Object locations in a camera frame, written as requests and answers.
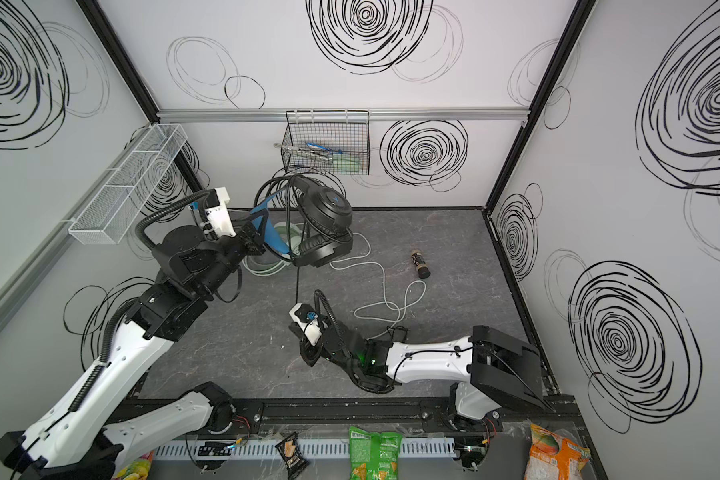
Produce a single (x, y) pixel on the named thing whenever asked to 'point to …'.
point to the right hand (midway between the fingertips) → (287, 331)
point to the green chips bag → (374, 455)
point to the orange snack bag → (553, 457)
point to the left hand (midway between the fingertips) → (266, 211)
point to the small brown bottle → (422, 268)
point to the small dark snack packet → (292, 457)
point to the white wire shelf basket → (107, 215)
